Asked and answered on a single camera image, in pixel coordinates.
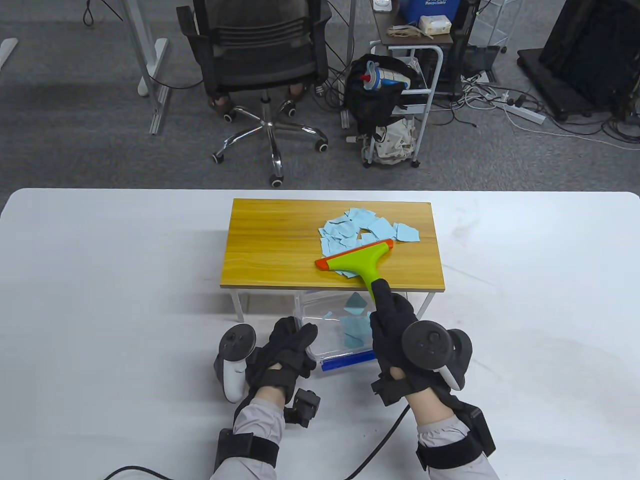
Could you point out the black equipment stand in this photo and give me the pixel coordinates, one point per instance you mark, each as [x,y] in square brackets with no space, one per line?
[585,50]

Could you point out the person's right hand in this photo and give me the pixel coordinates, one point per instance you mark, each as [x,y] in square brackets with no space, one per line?
[387,335]

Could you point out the green and orange scraper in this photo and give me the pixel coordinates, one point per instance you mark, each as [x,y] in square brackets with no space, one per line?
[360,260]

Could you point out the white desk frame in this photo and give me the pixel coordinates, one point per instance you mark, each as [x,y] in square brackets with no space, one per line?
[150,60]

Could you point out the person's left forearm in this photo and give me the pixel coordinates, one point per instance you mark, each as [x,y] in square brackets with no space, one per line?
[255,420]

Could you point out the blue recycling bin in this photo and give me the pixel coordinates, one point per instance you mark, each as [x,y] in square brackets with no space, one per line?
[430,12]

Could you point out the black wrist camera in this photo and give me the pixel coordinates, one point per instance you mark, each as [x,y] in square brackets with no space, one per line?
[387,390]
[302,407]

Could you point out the blue and white bottle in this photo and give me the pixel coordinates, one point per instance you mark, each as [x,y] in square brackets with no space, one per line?
[387,77]

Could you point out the black backpack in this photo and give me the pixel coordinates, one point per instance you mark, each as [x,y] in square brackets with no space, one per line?
[370,110]

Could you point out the black and white controller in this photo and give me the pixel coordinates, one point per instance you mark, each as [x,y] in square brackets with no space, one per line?
[430,345]
[232,370]

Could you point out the black sensor box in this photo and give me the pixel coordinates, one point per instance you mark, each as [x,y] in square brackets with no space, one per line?
[477,430]

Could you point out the white metal cart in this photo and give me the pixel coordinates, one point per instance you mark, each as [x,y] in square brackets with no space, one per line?
[435,75]

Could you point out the clear plastic storage box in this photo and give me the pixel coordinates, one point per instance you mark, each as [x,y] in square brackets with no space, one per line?
[350,360]

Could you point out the small white device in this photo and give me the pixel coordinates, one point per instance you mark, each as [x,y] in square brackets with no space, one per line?
[383,5]

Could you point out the white tissue box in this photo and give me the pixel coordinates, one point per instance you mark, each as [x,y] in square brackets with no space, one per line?
[434,24]

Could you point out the beige tote bag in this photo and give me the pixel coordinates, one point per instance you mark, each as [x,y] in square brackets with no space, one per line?
[395,142]

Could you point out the black floor box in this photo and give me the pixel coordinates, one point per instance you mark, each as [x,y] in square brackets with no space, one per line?
[480,62]

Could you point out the white desk foot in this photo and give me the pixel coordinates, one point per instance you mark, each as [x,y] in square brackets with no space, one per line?
[7,52]

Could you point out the white desk leg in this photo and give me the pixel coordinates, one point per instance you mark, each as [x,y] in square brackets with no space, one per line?
[350,50]

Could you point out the person's left hand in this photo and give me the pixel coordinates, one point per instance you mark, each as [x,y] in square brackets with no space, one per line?
[282,350]

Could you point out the beige gloves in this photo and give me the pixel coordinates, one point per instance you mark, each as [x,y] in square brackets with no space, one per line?
[407,31]

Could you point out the small wooden table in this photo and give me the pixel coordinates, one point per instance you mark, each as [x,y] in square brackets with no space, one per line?
[270,240]

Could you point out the person's right forearm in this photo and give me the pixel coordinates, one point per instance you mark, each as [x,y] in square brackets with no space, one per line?
[440,415]

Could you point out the pile of blue paper scraps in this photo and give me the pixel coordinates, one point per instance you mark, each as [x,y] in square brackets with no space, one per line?
[350,225]

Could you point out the white power strip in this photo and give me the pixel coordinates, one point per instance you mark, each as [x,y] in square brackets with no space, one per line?
[525,114]

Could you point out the black office chair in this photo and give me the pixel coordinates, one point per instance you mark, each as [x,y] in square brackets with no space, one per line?
[260,50]

